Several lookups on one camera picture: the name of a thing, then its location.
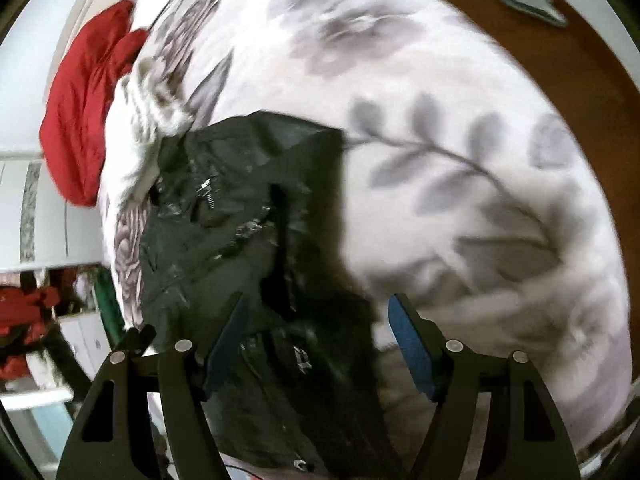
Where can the red cloth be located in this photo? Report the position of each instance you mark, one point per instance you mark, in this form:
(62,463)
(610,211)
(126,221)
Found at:
(80,105)

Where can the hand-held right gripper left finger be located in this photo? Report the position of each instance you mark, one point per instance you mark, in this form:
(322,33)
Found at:
(226,345)

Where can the floral printed bed blanket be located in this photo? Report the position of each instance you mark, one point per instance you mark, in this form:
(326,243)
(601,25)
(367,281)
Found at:
(450,160)

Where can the black jacket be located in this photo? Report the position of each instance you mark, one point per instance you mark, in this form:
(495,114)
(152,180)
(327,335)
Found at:
(240,220)

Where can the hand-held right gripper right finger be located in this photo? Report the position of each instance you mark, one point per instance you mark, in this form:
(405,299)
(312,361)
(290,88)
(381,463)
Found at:
(413,345)

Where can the white cabinet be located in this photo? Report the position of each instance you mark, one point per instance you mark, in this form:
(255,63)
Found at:
(40,205)

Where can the red clothes pile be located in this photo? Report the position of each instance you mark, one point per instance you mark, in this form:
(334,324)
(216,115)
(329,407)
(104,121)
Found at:
(25,325)

